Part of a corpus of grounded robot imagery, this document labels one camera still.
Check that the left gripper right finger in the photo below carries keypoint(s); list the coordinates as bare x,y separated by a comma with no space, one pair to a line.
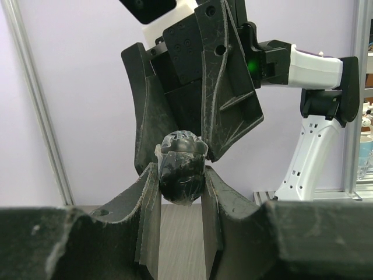
283,240

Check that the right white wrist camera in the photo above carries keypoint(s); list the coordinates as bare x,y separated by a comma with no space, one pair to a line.
156,15

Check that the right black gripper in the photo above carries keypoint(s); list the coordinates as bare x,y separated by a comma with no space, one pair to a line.
199,67

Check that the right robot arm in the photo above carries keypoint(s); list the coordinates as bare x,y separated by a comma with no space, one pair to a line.
329,98

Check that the dusty black oval case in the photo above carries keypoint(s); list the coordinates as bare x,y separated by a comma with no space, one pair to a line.
181,167

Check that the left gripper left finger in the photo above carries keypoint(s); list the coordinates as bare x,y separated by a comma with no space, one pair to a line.
119,240

